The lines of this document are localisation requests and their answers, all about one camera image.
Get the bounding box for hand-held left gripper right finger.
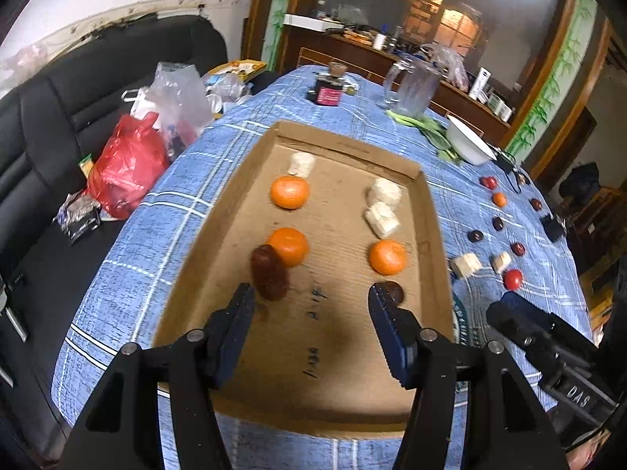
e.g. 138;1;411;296
367;281;569;470

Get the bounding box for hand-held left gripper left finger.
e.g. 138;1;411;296
61;281;258;470

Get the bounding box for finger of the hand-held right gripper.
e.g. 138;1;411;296
500;290;559;324
486;300;556;358

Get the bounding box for cardboard box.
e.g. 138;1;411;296
149;120;456;439

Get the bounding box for long dried red date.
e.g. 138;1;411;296
251;244;290;302

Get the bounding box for large pale sugarcane chunk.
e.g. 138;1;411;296
366;177;403;206

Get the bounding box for wooden chair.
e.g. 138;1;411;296
563;186;618;275

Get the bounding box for dark jacket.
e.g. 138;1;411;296
558;161;601;206

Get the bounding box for black power adapter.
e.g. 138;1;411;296
495;149;520;174

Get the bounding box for white bowl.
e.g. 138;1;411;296
445;115;498;166

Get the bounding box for black packet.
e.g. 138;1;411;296
54;191;103;246

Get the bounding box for white boxes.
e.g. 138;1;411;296
487;93;514;122

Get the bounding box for red plastic bag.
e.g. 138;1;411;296
87;112;170;220

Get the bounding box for green leafy vegetables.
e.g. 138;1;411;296
386;109;464;162

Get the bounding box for white tube bottle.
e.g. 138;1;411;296
469;67;492;100

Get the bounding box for clear glass pitcher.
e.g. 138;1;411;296
382;57;442;119

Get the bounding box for clear plastic bag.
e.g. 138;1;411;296
144;62;216;150

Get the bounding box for translucent plastic bag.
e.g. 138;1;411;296
424;44;471;91

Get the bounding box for dark bottle with pink label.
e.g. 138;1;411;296
308;72;346;107

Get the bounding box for yellow printed booklet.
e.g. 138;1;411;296
203;60;268;84

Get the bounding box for black sofa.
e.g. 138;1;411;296
0;14;231;456

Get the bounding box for wooden counter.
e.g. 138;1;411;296
281;24;513;148

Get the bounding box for flat white box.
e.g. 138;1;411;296
283;13;344;33

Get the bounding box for green bamboo wall decal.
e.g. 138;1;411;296
262;0;299;60

